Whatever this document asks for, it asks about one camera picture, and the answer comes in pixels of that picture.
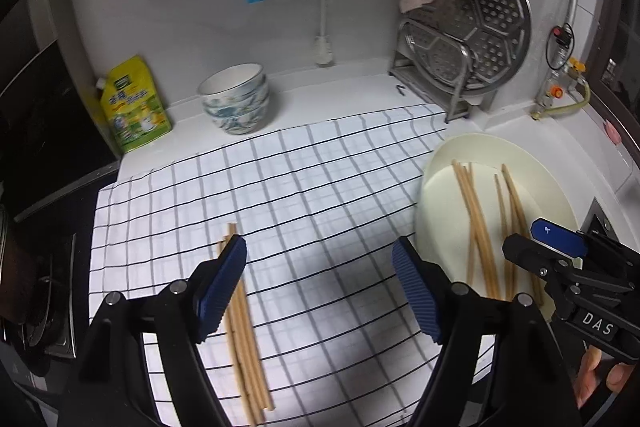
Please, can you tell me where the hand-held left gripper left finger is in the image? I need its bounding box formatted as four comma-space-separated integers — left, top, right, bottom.
57, 234, 249, 427

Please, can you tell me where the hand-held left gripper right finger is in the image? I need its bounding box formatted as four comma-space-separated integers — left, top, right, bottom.
392, 234, 584, 427

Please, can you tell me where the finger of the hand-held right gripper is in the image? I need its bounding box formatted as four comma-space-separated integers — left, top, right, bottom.
530, 217, 588, 258
501, 233, 564, 280

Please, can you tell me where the light wooden chopstick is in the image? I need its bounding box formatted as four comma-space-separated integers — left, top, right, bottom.
459, 164, 493, 298
460, 163, 478, 285
451, 159, 501, 300
493, 174, 516, 302
501, 164, 543, 307

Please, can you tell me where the bundle of wooden chopsticks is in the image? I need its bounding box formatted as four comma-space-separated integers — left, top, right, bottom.
217, 222, 275, 427

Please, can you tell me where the large cream bowl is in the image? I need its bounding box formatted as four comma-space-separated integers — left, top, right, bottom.
414, 133, 583, 323

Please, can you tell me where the person's right hand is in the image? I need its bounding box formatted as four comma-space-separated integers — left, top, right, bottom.
574, 346, 640, 410

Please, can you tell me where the white black-grid cloth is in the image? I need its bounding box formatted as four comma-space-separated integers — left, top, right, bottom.
89, 103, 501, 427

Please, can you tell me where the metal dish rack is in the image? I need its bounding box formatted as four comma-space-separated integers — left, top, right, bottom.
389, 19, 483, 124

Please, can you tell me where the white blue-patterned bowl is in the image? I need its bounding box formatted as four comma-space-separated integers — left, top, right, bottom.
201, 82, 270, 110
204, 94, 272, 136
198, 63, 266, 100

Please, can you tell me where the gas valve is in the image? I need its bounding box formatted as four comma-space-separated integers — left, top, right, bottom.
537, 57, 586, 108

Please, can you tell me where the gas stove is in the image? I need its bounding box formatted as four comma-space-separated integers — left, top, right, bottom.
0, 207, 93, 388

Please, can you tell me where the yellow detergent pouch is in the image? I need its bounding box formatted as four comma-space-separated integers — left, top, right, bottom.
95, 55, 173, 154

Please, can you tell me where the small round steamer plate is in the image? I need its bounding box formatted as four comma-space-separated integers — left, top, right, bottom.
400, 19, 473, 88

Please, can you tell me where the black kitchen appliance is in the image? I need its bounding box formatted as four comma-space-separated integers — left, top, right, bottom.
0, 0, 121, 223

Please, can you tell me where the large round steamer plate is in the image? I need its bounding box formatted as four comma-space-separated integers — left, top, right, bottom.
410, 0, 532, 90

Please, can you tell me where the white hanging brush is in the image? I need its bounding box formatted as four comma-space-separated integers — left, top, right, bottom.
314, 0, 335, 68

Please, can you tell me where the yellow gas hose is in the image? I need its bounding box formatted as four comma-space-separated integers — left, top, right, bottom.
530, 74, 592, 120

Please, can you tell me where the black cable loop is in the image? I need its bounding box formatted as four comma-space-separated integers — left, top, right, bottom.
545, 23, 576, 70

